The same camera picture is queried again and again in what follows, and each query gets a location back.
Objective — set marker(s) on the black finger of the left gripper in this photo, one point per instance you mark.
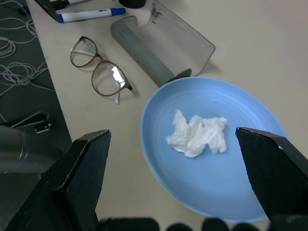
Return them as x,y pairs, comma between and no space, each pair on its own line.
49,9

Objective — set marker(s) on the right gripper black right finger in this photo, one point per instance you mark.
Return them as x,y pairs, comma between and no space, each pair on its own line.
276,173

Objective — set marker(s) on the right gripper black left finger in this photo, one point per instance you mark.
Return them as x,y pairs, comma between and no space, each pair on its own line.
72,183

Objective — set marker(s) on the brown framed glasses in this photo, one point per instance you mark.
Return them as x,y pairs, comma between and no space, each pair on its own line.
94,59

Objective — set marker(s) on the black cup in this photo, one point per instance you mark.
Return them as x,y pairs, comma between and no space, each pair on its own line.
132,3

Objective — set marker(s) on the grey open glasses case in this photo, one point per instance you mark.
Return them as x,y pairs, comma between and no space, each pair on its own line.
144,55

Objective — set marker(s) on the black capped white marker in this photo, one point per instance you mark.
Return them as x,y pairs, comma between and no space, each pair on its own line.
74,1

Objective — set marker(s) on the blue capped white marker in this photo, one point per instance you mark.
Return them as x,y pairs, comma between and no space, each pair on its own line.
81,15

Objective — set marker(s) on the grey robot body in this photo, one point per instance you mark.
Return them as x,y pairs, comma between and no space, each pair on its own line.
21,149

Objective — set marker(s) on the light blue plate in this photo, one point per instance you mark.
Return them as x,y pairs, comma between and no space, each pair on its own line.
207,178

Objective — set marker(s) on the crumpled white tissue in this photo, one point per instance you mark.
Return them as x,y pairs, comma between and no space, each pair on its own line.
197,137

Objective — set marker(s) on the black metal bracket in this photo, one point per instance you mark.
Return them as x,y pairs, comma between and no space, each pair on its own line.
41,124

